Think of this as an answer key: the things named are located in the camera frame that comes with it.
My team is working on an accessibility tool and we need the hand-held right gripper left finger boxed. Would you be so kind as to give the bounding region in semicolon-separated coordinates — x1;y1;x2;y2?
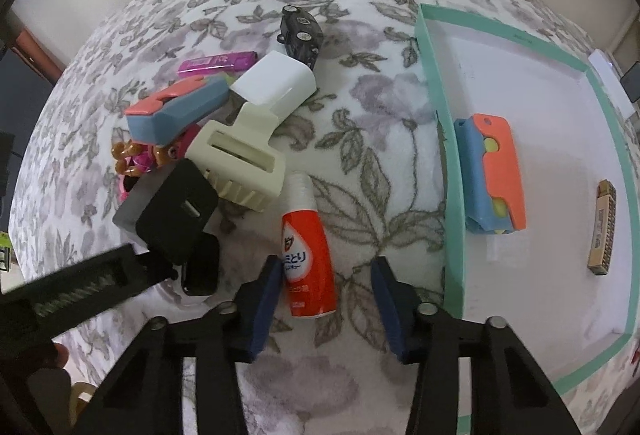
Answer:
70;256;285;435

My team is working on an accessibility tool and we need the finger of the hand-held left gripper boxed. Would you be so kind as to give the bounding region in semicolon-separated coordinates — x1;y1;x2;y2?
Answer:
0;242;180;342

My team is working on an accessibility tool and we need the pink wristwatch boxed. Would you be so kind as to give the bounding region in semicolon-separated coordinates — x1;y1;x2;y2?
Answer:
119;122;202;202

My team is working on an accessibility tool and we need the black power adapter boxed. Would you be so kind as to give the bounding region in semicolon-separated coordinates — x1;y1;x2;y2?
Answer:
114;158;220;266

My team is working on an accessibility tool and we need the black toy car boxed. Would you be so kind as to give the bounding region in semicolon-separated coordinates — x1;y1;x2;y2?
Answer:
277;5;323;70

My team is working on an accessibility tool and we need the red and white bottle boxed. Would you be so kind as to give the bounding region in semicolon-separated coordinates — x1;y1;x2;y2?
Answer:
281;171;338;318

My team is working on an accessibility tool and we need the brown bear hair tie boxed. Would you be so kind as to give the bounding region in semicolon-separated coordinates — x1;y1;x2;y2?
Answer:
111;139;181;178

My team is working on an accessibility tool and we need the teal framed picture board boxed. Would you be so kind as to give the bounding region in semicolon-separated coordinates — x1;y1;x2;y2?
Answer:
414;4;640;396

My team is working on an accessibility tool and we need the white flat device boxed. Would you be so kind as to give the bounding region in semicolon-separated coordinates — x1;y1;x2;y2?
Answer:
587;49;636;118

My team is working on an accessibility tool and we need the white charger block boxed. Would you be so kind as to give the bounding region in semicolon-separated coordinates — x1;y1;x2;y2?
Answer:
229;51;317;126

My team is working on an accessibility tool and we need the black and white small device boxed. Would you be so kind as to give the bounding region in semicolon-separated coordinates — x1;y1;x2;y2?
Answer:
172;232;222;298

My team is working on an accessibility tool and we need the magenta glue stick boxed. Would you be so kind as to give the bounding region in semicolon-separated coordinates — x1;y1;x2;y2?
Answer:
177;51;258;76

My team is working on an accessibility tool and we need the floral fleece blanket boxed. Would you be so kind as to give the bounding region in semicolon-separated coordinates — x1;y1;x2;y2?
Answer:
9;0;640;435

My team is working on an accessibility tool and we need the cream hair claw clip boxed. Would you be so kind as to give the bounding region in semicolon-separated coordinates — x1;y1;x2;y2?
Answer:
186;101;287;214

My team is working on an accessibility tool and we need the dark small device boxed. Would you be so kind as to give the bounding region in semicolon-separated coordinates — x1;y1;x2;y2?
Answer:
621;64;640;103

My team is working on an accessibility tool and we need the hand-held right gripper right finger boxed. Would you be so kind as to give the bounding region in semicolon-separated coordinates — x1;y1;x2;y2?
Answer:
371;256;583;435

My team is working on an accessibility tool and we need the beige harmonica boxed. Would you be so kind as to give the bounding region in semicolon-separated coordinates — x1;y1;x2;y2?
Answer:
587;180;618;276

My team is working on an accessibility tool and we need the dark cabinet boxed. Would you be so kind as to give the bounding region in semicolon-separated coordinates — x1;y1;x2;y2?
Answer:
0;10;67;83

